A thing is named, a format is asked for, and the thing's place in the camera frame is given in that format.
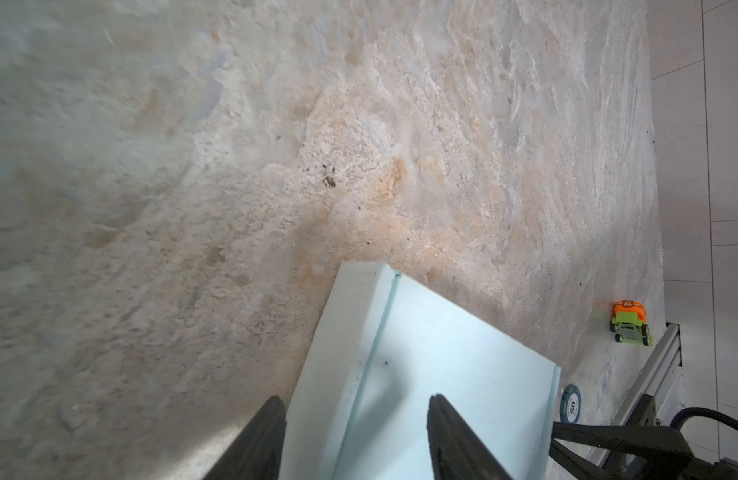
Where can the light blue paper box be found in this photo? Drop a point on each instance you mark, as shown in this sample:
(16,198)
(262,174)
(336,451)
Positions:
(385,344)

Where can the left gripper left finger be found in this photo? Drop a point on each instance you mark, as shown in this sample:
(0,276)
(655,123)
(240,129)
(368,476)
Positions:
(256,453)

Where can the orange green small toy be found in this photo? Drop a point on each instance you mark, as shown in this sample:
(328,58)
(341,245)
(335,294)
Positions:
(629,323)

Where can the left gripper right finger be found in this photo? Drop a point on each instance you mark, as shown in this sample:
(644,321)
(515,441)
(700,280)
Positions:
(456,451)

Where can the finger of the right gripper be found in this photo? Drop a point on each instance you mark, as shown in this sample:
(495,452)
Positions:
(665,451)

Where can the blue poker chip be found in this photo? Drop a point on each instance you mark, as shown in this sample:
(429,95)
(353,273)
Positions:
(571,404)

